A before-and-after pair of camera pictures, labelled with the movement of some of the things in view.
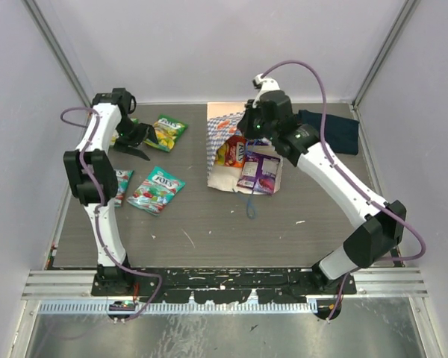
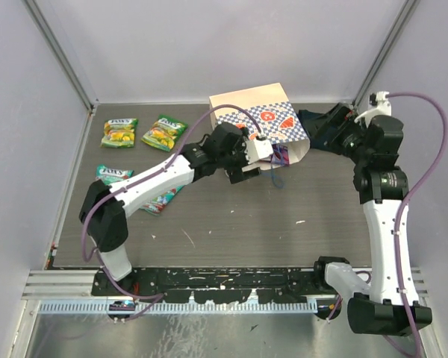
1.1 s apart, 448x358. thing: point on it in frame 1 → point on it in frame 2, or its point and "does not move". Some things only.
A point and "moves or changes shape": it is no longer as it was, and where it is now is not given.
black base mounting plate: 219,285 does not move
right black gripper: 246,124 → 340,117
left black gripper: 145,132 → 234,171
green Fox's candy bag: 166,130 does not move
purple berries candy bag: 261,168 moves or changes shape
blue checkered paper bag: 236,163 moves or changes shape
